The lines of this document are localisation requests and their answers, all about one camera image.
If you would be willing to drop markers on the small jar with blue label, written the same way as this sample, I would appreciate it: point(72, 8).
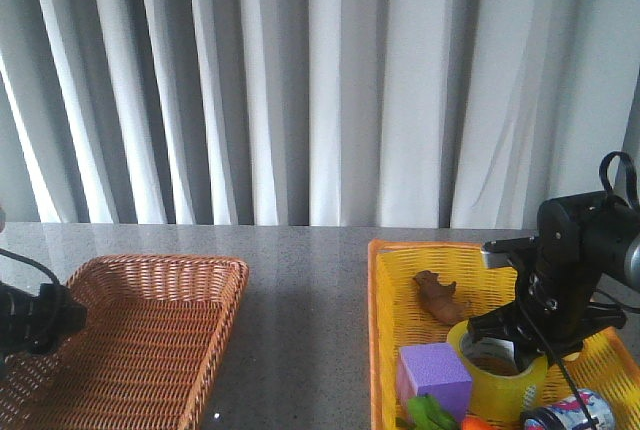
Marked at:
point(568, 414)

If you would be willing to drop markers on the brown wicker basket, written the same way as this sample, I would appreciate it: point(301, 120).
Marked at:
point(156, 332)

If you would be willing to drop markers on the orange toy carrot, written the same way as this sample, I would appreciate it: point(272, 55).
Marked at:
point(475, 423)

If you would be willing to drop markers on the green toy leafy vegetable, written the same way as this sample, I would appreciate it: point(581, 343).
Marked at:
point(426, 413)

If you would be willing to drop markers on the brown toy animal figurine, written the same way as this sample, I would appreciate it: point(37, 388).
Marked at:
point(438, 299)

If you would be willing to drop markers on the purple foam cube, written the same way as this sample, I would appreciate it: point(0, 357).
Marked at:
point(434, 369)

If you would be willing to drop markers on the grey pleated curtain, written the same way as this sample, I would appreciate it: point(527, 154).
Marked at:
point(389, 113)

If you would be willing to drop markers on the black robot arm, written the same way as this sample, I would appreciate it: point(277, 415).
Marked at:
point(632, 255)

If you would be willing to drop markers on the yellow plastic woven basket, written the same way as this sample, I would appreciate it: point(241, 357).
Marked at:
point(396, 319)

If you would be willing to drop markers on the yellow packing tape roll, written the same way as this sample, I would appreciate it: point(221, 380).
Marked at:
point(501, 390)

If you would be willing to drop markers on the toy croissant bread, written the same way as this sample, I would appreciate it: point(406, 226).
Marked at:
point(571, 357)

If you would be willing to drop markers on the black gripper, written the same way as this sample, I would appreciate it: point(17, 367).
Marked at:
point(38, 324)
point(579, 239)

